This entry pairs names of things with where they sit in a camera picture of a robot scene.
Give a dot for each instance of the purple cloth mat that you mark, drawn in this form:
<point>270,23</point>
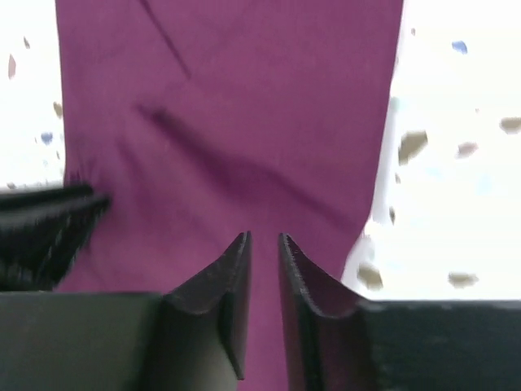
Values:
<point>203,119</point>

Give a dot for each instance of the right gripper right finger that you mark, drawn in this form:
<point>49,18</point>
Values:
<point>337,340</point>

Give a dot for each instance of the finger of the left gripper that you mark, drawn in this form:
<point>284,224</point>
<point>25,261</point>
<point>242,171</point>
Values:
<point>42,231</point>

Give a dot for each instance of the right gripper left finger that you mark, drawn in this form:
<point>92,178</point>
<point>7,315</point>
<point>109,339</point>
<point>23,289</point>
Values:
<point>192,338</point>

